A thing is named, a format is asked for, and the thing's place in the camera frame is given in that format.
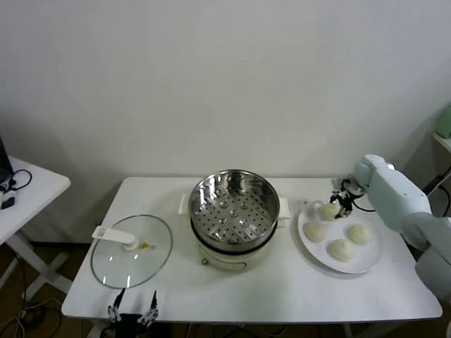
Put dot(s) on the pale green appliance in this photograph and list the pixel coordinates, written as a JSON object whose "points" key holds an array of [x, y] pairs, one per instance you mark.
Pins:
{"points": [[445, 123]]}

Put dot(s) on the white steamed baozi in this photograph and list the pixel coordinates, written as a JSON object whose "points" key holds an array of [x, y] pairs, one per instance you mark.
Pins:
{"points": [[359, 234], [328, 212], [316, 231], [341, 250]]}

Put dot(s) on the stainless steel steamer basket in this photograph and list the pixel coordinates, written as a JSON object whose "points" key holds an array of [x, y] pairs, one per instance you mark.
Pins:
{"points": [[202, 197]]}

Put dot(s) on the white shelf board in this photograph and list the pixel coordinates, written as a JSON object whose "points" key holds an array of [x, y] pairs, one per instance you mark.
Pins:
{"points": [[443, 142]]}

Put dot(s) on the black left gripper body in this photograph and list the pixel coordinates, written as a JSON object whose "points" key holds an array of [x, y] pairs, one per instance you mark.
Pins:
{"points": [[132, 322]]}

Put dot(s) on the white electric cooker pot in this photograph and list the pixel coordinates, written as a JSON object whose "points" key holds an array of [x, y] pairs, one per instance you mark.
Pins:
{"points": [[229, 262]]}

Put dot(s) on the white side table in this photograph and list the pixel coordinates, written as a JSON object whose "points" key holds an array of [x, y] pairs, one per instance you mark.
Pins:
{"points": [[35, 197]]}

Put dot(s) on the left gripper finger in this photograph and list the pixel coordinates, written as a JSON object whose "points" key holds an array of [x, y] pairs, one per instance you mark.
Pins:
{"points": [[151, 313], [115, 311]]}

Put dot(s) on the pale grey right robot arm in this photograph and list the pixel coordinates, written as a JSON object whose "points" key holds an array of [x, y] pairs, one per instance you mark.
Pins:
{"points": [[394, 197]]}

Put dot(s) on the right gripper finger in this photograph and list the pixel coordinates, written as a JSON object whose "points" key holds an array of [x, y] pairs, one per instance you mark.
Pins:
{"points": [[334, 198], [344, 211]]}

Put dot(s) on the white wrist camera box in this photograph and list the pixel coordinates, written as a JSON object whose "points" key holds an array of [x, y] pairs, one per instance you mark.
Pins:
{"points": [[346, 184]]}

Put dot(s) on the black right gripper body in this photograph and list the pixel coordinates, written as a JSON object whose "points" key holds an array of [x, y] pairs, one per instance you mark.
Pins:
{"points": [[345, 197]]}

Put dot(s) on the white round plate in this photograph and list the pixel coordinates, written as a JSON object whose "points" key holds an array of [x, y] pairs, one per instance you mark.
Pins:
{"points": [[366, 260]]}

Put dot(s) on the small black white adapter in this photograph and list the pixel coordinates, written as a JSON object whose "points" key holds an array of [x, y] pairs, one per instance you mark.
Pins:
{"points": [[7, 203]]}

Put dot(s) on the black flat device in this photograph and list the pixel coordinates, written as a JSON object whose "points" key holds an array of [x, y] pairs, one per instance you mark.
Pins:
{"points": [[3, 155]]}

